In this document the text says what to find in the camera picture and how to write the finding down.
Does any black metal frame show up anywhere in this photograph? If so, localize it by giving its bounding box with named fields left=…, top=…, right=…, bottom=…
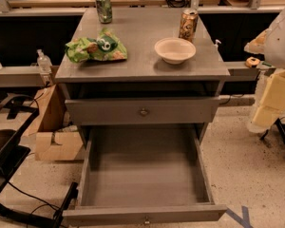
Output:
left=0, top=94, right=78, bottom=228

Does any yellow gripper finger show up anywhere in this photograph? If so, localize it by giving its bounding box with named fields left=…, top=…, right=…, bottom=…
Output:
left=260, top=70, right=285, bottom=110
left=252, top=106, right=282, bottom=127

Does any green rice chip bag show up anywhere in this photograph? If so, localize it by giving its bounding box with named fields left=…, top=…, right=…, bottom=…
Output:
left=65, top=28, right=127, bottom=63

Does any black floor cable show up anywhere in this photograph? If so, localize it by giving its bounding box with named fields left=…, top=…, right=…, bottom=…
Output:
left=7, top=180, right=61, bottom=212

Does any gold drink can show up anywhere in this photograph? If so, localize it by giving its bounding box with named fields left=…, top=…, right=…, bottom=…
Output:
left=179, top=9, right=199, bottom=42

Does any small white pump bottle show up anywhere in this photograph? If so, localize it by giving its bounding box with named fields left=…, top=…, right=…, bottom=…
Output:
left=214, top=39, right=221, bottom=50

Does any grey wooden drawer cabinet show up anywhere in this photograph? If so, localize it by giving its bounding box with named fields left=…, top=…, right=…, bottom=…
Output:
left=56, top=8, right=229, bottom=138

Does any open bottom drawer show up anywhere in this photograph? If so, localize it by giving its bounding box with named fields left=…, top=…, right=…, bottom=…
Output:
left=64, top=124, right=227, bottom=226

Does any clear plastic bottle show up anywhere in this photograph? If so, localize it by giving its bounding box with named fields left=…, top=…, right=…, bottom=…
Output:
left=37, top=49, right=52, bottom=73

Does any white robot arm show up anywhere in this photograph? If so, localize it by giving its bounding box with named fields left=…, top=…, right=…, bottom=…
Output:
left=244, top=8, right=285, bottom=133

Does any green soda can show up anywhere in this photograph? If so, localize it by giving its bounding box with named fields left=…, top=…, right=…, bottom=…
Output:
left=96, top=0, right=112, bottom=24

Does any cardboard box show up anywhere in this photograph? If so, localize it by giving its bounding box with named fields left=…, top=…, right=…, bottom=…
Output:
left=25, top=85, right=83, bottom=161

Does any white paper bowl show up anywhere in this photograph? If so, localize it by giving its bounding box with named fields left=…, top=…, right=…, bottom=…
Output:
left=154, top=37, right=196, bottom=65

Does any grey middle drawer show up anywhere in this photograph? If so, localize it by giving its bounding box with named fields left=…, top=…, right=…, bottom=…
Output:
left=66, top=97, right=219, bottom=125

